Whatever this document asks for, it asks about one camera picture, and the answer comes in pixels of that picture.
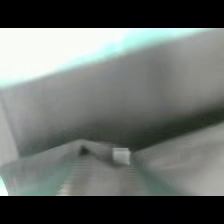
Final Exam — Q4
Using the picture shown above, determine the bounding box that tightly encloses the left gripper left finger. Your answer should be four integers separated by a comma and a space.
0, 139, 101, 197

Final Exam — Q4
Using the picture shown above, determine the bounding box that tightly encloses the grey-brown shirt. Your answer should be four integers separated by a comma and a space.
0, 29, 224, 197

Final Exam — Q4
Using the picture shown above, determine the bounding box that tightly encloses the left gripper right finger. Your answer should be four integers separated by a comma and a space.
112, 147, 188, 197

